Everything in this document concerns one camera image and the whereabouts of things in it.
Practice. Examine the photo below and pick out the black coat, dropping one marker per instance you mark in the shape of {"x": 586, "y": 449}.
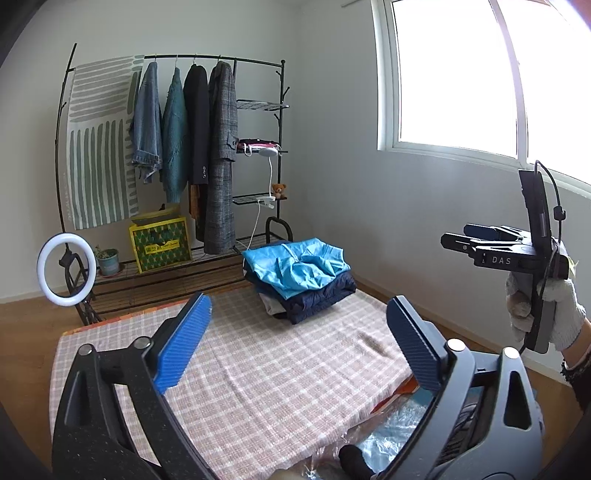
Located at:
{"x": 196, "y": 129}

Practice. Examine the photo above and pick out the navy puffer jacket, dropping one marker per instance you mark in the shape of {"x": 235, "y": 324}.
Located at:
{"x": 318, "y": 300}

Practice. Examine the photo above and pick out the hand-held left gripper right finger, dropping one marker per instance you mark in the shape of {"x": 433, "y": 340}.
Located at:
{"x": 415, "y": 346}

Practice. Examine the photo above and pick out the person's right forearm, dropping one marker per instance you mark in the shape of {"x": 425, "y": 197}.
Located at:
{"x": 585, "y": 397}

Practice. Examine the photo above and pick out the blue pinstriped garment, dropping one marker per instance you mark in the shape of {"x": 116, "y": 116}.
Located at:
{"x": 295, "y": 267}

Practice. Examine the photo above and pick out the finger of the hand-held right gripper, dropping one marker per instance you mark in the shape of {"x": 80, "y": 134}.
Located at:
{"x": 457, "y": 242}
{"x": 480, "y": 232}

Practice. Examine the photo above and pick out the black sock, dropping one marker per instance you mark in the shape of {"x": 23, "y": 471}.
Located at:
{"x": 351, "y": 458}

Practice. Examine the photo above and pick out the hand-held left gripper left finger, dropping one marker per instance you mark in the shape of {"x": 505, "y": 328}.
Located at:
{"x": 184, "y": 341}

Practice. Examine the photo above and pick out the folded beige garment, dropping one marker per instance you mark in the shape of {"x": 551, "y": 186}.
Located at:
{"x": 270, "y": 304}

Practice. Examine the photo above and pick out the yellow bag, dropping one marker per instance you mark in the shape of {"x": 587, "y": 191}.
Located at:
{"x": 154, "y": 216}

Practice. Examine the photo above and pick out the clear plastic bag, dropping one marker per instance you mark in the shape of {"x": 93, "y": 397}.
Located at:
{"x": 392, "y": 434}

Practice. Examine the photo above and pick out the black metal clothes rack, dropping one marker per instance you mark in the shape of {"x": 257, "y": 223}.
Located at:
{"x": 258, "y": 105}

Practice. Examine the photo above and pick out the folded dark pink clothes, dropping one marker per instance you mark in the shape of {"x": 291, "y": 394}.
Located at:
{"x": 251, "y": 144}

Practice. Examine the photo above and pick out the small brown teddy bear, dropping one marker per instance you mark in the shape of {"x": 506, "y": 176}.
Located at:
{"x": 279, "y": 190}

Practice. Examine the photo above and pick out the teal knit sweater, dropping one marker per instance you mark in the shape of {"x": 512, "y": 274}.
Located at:
{"x": 174, "y": 138}

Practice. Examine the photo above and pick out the blue denim jacket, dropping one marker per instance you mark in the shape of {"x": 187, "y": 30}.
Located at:
{"x": 147, "y": 124}

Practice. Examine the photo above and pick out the small potted plant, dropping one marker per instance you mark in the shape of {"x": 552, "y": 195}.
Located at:
{"x": 108, "y": 264}

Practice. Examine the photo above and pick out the person's right hand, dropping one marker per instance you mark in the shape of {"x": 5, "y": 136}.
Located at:
{"x": 568, "y": 314}

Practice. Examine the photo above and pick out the white clip lamp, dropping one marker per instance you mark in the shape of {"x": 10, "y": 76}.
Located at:
{"x": 268, "y": 152}

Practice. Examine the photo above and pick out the pink plaid blanket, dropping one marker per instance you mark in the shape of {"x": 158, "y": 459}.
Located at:
{"x": 258, "y": 378}

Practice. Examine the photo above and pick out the large white-framed window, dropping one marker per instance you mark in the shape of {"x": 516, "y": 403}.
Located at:
{"x": 457, "y": 69}

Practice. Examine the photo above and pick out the brown patterned scarf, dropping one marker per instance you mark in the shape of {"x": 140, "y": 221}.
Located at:
{"x": 194, "y": 201}

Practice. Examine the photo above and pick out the green striped wall hanging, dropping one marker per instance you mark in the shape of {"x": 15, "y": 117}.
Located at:
{"x": 97, "y": 138}

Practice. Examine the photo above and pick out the grey plaid coat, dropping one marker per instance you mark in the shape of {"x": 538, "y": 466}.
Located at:
{"x": 220, "y": 161}

